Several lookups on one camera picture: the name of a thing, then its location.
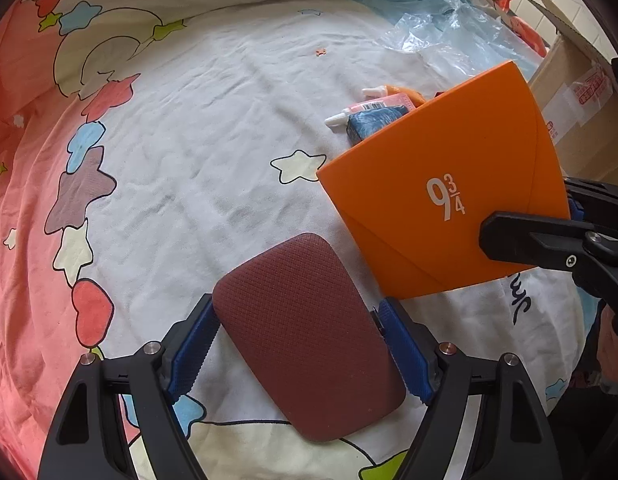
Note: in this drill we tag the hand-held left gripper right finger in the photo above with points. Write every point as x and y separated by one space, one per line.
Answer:
405 350

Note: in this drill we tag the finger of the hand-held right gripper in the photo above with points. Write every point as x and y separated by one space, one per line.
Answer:
577 208
534 242

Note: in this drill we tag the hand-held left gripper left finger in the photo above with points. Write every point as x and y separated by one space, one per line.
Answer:
193 347

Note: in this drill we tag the dark red textured case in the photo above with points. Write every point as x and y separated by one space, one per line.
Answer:
309 335

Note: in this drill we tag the orange paper envelope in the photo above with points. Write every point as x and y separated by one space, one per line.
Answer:
439 180

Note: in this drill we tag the person's right hand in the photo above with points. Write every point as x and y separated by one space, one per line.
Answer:
616 332

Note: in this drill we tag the cardboard box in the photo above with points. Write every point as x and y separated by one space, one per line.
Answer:
576 105

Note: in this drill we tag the blue crinkled packet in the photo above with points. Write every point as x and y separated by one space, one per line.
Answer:
376 125

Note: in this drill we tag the orange tube with white cap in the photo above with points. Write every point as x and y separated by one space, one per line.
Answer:
396 94

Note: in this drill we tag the printed bed sheet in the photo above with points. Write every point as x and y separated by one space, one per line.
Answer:
189 135

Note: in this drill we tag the clear plastic bag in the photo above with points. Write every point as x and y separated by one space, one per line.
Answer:
454 30

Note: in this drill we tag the pink tube with white cap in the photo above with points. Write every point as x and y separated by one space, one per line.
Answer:
361 110

